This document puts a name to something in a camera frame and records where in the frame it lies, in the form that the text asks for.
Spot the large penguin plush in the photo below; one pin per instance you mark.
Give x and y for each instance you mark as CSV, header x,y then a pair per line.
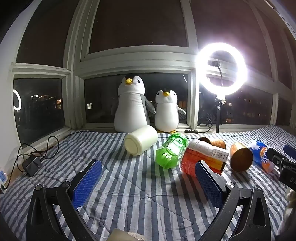
x,y
129,109

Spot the white window frame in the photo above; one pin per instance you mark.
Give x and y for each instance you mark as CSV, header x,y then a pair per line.
x,y
74,69

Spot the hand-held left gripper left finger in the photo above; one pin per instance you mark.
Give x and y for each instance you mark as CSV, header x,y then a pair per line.
x,y
86,183

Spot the black gooseneck phone holder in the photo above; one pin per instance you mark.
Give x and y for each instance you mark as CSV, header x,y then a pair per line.
x,y
219,69

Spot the orange and white can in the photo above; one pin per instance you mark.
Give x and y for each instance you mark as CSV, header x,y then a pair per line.
x,y
203,155

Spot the orange can behind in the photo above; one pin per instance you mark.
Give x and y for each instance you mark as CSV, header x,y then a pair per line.
x,y
218,143

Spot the striped blanket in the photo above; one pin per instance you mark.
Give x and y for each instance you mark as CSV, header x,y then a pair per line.
x,y
138,185

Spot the blue orange soda can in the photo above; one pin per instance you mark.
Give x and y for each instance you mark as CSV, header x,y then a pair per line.
x,y
261,155

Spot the white plastic cup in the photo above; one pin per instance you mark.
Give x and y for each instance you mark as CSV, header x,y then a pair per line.
x,y
141,143

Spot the beige fuzzy cloth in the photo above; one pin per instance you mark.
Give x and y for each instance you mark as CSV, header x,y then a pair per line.
x,y
129,236

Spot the white power strip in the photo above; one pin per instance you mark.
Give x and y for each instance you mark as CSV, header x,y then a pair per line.
x,y
2,178

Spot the green plastic bottle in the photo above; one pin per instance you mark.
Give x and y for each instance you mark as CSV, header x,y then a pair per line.
x,y
172,150

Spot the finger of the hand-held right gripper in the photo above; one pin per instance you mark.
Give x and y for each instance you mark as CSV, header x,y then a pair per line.
x,y
276,157
291,150

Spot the black tripod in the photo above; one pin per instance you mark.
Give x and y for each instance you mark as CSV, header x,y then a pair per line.
x,y
218,115

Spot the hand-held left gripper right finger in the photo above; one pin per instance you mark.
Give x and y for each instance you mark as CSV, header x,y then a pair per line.
x,y
209,185

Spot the black power adapter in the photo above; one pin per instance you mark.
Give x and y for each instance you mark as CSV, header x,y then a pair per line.
x,y
32,165

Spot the small penguin plush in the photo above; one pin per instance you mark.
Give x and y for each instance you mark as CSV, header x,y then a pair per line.
x,y
165,113

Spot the person's right forearm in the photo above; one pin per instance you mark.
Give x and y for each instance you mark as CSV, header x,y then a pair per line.
x,y
291,204

